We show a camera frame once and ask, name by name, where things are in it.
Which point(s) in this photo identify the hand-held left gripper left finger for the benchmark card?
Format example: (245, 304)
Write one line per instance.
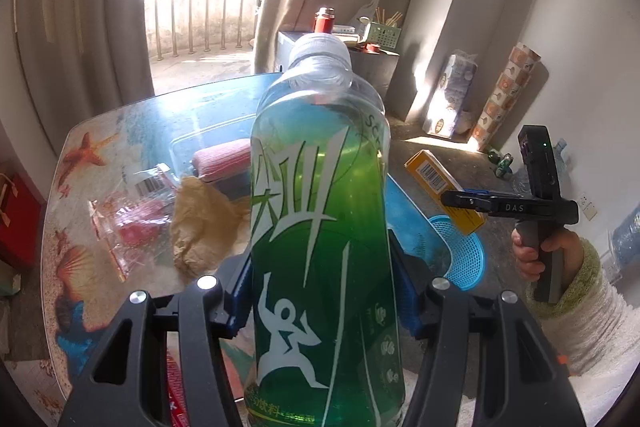
(239, 307)

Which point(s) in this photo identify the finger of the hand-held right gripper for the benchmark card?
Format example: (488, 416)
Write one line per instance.
(465, 201)

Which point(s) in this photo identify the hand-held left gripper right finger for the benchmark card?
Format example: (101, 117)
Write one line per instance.
(409, 312)

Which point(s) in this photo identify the yellow cardboard box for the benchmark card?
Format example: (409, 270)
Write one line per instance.
(430, 172)

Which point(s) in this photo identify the blue mesh basket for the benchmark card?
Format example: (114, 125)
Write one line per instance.
(465, 257)

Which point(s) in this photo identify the green drink bottle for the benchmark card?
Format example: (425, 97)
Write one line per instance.
(310, 257)

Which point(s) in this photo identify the brown paper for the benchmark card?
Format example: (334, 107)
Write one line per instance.
(200, 227)

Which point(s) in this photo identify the clear plastic bag red print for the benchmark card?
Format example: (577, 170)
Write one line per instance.
(135, 217)

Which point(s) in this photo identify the clear plastic tray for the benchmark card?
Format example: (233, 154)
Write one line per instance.
(210, 134)

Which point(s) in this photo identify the person's right forearm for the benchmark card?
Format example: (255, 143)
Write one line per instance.
(600, 317)

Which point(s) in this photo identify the person's right hand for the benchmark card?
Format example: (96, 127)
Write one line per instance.
(524, 257)

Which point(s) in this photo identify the large clear water jug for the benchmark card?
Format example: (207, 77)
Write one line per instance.
(627, 237)
(562, 157)

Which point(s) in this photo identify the green bottles on floor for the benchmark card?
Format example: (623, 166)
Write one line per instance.
(500, 163)

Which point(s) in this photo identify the white plastic bag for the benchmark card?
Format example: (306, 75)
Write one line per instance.
(464, 121)

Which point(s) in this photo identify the patterned wallpaper roll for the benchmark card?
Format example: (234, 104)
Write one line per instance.
(507, 97)

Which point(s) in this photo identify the red snack packet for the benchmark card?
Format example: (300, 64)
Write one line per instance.
(176, 392)

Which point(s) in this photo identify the toilet paper pack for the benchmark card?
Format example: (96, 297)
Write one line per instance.
(450, 92)

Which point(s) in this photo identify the pink foam roll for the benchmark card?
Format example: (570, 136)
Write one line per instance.
(220, 159)

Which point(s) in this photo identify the grey cabinet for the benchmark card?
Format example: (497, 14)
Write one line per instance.
(372, 67)

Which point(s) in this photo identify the red tape roll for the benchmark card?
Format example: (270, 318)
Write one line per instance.
(372, 46)

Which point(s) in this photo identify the green utensil basket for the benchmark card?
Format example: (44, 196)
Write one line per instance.
(384, 34)

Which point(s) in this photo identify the bundle of chopsticks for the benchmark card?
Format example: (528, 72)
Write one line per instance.
(392, 18)

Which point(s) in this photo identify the white flat box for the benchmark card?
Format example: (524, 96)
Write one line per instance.
(345, 29)

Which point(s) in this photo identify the white plastic jug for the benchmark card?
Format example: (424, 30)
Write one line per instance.
(367, 9)

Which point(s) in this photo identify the red thermos bottle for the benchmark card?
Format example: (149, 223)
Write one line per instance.
(323, 22)

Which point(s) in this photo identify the red gift bag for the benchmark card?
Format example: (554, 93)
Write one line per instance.
(17, 217)

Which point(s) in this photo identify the balcony railing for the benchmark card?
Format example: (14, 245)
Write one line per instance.
(200, 22)

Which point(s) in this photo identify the wall socket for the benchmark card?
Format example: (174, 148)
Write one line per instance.
(587, 207)

